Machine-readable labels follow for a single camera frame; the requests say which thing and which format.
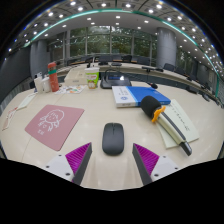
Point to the blue and white book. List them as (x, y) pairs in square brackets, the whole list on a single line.
[(140, 96)]

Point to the white paper cup stack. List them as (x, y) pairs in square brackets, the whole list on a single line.
[(38, 85)]

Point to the pink mouse pad with drawing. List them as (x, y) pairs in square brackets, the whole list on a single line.
[(53, 126)]

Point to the ceiling lights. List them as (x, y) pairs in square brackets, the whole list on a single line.
[(128, 5)]

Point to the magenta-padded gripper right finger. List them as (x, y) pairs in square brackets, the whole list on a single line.
[(148, 160)]

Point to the red thermos with green band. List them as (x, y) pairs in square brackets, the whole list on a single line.
[(53, 78)]

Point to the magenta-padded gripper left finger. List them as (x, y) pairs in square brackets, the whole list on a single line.
[(77, 159)]

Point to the black desk microphone units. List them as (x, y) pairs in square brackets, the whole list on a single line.
[(116, 64)]

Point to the black computer mouse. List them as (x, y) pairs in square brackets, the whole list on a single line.
[(113, 140)]

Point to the white booklet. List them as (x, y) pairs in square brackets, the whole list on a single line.
[(26, 101)]

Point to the red and white leaflet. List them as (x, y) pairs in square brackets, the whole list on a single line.
[(9, 119)]

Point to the colourful printed flyer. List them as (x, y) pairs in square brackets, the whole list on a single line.
[(70, 89)]

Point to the white green paper cup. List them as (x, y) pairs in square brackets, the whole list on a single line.
[(92, 78)]

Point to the black conference microphone console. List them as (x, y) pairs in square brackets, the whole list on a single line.
[(115, 82)]

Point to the dark office chairs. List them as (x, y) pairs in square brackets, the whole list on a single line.
[(169, 67)]

